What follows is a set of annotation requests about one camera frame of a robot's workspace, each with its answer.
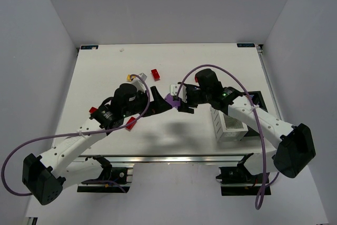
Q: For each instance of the black slotted container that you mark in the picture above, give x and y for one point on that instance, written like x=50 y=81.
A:
x=257 y=98

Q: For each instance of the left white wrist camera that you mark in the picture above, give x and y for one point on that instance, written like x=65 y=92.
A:
x=138 y=82

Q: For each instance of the white slotted container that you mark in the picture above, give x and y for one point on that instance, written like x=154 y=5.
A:
x=227 y=128

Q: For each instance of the right blue corner label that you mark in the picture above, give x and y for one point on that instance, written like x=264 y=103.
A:
x=245 y=45

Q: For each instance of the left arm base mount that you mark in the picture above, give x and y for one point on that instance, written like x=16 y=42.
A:
x=116 y=179

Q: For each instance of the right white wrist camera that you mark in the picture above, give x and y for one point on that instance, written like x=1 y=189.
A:
x=174 y=89

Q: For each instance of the purple butterfly lego block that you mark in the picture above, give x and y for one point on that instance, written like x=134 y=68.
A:
x=173 y=101

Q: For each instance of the red lego brick top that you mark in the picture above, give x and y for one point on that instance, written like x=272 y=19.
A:
x=155 y=74

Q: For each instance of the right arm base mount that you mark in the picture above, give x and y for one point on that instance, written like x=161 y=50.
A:
x=235 y=179

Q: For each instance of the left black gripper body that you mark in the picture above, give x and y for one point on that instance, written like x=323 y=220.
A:
x=148 y=101

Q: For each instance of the left blue corner label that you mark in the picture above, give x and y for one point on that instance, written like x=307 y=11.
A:
x=89 y=47

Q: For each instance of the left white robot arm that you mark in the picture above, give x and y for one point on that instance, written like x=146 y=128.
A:
x=46 y=176

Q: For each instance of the blue corner label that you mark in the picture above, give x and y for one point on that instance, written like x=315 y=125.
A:
x=89 y=47
x=245 y=45

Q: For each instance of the red lego brick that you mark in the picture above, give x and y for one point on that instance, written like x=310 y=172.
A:
x=92 y=110
x=130 y=123
x=155 y=74

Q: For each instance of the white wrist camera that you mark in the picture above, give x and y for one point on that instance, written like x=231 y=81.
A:
x=138 y=82
x=174 y=89

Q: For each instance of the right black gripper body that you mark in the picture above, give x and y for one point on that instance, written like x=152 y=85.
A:
x=186 y=97

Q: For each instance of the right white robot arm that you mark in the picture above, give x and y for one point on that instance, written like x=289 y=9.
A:
x=293 y=145

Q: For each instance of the yellow lego brick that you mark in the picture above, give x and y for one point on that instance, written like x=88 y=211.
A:
x=130 y=78

